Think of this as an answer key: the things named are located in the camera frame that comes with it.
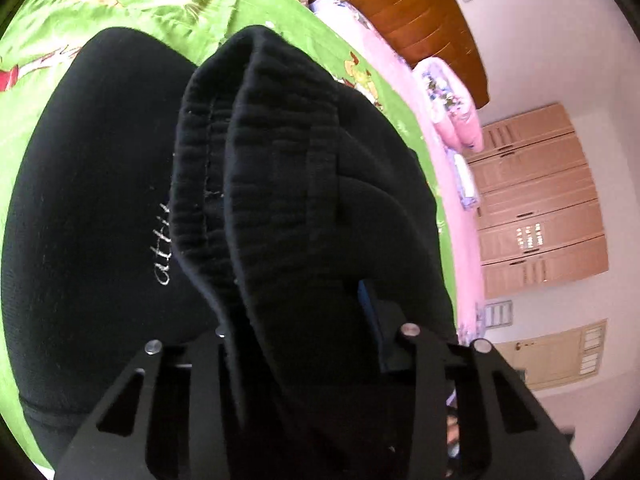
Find light wooden wardrobe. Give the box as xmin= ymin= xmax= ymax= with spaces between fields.
xmin=465 ymin=103 xmax=608 ymax=299

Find pink bed sheet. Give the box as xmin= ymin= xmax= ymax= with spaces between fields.
xmin=310 ymin=0 xmax=486 ymax=344

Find large wooden headboard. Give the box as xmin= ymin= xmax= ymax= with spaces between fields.
xmin=311 ymin=0 xmax=489 ymax=108

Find person's left hand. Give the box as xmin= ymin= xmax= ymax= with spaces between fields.
xmin=444 ymin=406 xmax=461 ymax=478

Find green bed cloth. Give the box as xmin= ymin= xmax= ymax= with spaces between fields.
xmin=1 ymin=0 xmax=456 ymax=468

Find folded pink quilt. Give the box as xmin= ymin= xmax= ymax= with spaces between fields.
xmin=412 ymin=56 xmax=484 ymax=153

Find black pants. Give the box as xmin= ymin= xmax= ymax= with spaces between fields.
xmin=1 ymin=25 xmax=456 ymax=479

